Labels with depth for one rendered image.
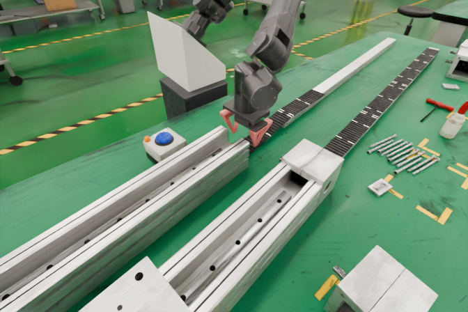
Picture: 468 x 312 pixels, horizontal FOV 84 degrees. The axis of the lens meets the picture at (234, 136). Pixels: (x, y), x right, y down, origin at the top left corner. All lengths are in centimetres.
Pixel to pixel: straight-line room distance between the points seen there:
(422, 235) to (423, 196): 11
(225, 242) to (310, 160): 24
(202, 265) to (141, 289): 12
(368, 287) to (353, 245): 15
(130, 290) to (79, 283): 14
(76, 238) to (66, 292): 9
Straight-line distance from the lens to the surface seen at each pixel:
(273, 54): 57
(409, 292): 48
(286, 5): 63
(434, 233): 69
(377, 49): 144
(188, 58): 94
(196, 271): 48
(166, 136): 67
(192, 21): 98
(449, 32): 254
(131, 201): 58
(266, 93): 52
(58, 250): 57
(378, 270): 48
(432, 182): 80
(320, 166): 57
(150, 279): 40
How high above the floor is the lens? 127
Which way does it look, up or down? 39 degrees down
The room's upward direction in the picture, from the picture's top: straight up
